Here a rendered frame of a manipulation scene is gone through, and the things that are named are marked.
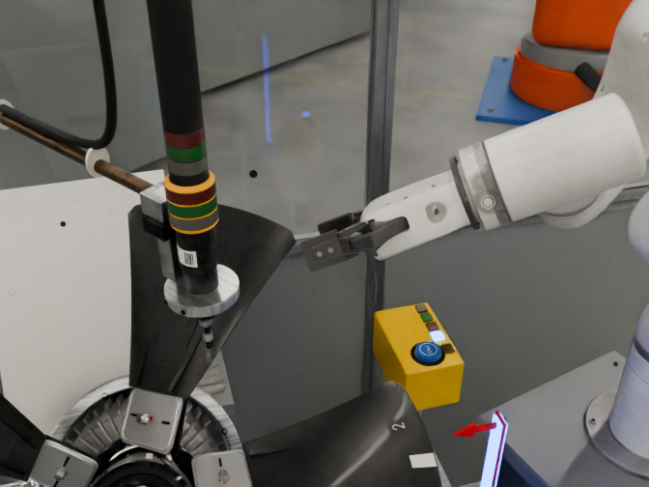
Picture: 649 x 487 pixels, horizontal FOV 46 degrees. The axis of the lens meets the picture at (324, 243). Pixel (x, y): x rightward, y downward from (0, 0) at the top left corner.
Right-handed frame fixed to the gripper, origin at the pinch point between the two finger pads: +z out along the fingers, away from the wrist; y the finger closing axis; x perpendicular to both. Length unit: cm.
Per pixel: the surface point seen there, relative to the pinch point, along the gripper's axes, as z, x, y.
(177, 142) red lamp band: 3.4, 14.5, -17.3
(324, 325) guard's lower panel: 31, -31, 87
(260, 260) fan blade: 9.5, -0.3, 6.0
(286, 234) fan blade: 6.1, 1.2, 8.0
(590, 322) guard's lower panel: -24, -63, 123
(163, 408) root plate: 24.4, -11.3, -1.1
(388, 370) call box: 10, -31, 43
